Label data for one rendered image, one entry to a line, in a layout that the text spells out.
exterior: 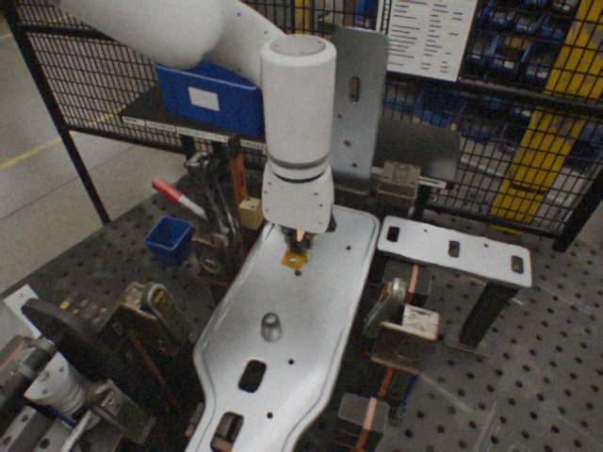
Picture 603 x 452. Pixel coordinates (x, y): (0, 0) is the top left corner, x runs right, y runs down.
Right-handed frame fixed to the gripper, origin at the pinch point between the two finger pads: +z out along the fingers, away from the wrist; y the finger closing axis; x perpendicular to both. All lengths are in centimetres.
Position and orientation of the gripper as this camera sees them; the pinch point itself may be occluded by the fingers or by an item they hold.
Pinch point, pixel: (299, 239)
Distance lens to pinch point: 64.9
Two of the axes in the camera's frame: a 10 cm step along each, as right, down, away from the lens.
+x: 3.3, -6.8, 6.5
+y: 9.4, 2.4, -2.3
